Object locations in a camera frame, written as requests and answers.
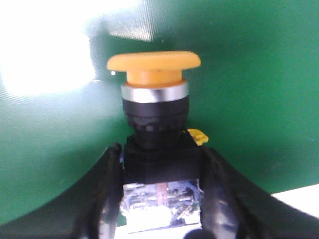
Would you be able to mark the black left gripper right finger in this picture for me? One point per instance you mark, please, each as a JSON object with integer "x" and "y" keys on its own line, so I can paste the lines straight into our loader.
{"x": 235, "y": 208}

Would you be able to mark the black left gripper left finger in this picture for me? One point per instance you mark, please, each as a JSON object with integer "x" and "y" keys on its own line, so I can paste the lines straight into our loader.
{"x": 87, "y": 210}

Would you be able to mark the yellow mushroom push button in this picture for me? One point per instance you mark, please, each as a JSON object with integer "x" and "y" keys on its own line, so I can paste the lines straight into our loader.
{"x": 162, "y": 159}

